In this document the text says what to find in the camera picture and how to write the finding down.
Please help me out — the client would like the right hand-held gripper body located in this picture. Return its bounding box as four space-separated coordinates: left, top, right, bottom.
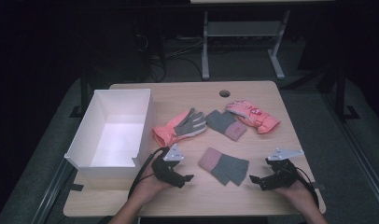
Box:
260 147 305 191

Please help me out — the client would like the bundle of black floor cables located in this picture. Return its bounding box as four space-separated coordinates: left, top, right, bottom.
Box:
133 32 204 82

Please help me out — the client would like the person's left hand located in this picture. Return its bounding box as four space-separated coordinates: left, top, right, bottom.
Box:
132 162 174 204

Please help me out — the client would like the pink padded ski glove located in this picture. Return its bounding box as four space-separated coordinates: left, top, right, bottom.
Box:
225 99 281 135

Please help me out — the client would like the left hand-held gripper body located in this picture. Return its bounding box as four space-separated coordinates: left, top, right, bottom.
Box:
151 143 187 189

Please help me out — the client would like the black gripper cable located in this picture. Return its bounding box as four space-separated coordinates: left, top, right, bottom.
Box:
127 147 171 199
294 167 320 209

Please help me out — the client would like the grey metal stand frame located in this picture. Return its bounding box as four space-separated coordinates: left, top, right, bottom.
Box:
201 8 292 81

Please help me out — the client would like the black metal stand post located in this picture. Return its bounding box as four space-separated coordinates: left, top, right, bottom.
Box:
333 60 360 121

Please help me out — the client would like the aluminium floor rail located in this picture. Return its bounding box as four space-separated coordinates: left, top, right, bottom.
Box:
321 91 379 208
30 158 76 224

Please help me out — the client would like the person's right hand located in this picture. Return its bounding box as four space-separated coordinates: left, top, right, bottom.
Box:
274 179 318 214

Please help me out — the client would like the grey pink cloth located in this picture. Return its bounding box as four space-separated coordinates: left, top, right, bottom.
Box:
198 147 250 188

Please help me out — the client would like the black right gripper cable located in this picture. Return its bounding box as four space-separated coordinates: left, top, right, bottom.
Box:
294 167 320 209

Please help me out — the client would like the white storage box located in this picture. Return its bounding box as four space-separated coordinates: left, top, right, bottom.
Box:
63 89 157 180

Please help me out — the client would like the grey knit glove pink cuff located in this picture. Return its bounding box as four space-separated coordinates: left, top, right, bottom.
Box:
204 109 248 143

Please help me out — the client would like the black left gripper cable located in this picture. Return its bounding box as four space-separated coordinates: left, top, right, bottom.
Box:
127 147 171 199

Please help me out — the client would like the pink glove with grey palm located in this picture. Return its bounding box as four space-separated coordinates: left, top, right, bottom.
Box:
152 107 208 148

